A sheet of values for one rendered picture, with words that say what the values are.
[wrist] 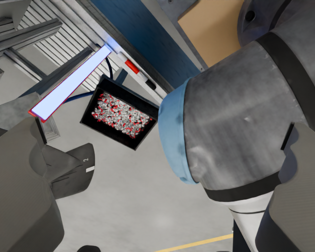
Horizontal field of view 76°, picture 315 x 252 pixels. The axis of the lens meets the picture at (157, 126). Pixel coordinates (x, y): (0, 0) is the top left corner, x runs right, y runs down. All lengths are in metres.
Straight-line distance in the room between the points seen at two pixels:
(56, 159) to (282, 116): 0.39
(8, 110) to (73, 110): 1.25
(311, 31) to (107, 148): 1.94
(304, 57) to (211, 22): 0.20
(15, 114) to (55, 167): 0.25
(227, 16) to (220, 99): 0.21
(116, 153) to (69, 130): 0.49
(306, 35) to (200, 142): 0.12
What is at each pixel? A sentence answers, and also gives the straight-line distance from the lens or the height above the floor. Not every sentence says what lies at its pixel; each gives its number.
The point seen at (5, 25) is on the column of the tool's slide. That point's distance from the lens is 1.75.
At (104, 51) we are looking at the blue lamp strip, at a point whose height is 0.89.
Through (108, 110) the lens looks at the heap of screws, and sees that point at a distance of 0.70.
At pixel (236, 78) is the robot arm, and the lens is 0.20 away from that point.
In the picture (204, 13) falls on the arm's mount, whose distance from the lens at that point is 0.37.
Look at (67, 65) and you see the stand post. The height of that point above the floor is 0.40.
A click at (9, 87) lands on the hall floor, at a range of 2.10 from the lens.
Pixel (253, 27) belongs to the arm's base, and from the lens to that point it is 0.34.
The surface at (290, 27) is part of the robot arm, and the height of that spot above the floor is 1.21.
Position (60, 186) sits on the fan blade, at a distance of 0.75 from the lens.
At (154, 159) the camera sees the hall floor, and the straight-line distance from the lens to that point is 2.04.
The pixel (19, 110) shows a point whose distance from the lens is 0.67.
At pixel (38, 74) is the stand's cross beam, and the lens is 1.11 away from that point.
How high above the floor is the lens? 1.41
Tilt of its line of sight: 53 degrees down
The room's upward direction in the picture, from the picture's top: 171 degrees counter-clockwise
